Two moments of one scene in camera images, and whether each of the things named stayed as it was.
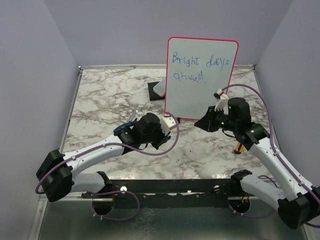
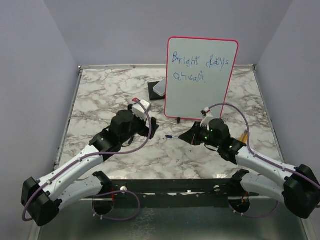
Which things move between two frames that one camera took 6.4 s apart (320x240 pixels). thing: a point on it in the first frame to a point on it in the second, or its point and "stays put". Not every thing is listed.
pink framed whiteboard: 196,68 stays put
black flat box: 153,95 stays put
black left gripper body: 155,138 to 140,127
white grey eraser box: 160,88 stays put
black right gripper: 207,122 to 191,135
